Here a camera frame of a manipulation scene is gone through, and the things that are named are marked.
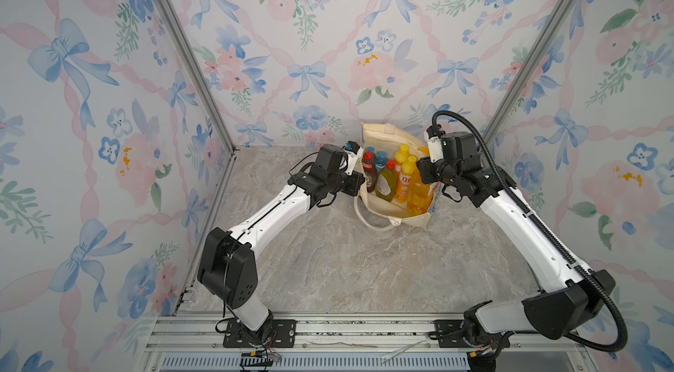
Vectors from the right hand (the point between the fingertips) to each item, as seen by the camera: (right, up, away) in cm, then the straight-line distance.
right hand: (427, 159), depth 77 cm
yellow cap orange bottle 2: (-3, -6, +14) cm, 15 cm away
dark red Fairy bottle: (-15, -3, +19) cm, 24 cm away
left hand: (-17, -6, +4) cm, 19 cm away
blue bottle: (-11, 0, +21) cm, 24 cm away
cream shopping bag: (-14, -16, +2) cm, 22 cm away
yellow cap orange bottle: (-4, +2, +14) cm, 14 cm away
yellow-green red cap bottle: (-9, -9, +19) cm, 22 cm away
